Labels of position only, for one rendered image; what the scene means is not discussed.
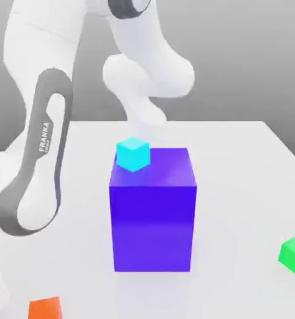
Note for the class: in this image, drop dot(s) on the small orange cube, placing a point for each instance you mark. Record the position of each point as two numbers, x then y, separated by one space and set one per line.
45 309

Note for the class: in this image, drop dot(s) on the large purple box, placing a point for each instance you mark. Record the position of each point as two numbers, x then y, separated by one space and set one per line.
152 224

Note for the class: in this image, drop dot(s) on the small green cube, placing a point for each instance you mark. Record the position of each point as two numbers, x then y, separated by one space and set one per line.
293 255

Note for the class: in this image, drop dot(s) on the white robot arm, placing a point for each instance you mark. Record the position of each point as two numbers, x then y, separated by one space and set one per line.
40 49

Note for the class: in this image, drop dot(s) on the small cyan cube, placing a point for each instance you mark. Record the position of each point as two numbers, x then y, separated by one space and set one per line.
132 155

